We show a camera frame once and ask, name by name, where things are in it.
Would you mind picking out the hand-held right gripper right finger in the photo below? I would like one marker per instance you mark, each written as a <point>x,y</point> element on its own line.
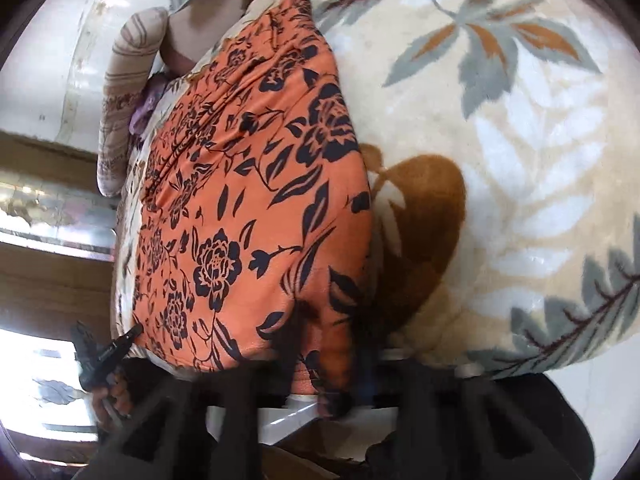
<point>364,360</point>

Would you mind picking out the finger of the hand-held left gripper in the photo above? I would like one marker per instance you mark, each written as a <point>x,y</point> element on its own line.
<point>131,336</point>

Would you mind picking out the beige cloth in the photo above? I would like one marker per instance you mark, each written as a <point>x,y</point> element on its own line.
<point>205,25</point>

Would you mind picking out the cream leaf-print blanket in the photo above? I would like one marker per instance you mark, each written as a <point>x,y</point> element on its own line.
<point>500,160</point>

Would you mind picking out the wooden window frame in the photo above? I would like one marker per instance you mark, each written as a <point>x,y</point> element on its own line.
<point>50,160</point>

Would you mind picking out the person's left hand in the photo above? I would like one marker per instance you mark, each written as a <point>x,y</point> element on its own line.
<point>107,402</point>

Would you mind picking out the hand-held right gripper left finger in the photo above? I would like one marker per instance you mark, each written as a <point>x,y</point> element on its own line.
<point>306,327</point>

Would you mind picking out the purple cloth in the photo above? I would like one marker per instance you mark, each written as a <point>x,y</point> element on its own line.
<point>147,105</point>

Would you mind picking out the orange floral garment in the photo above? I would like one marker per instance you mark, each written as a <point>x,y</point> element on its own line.
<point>250,210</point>

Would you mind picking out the beige striped pillow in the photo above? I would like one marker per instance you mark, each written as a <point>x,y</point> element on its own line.
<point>125,85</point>

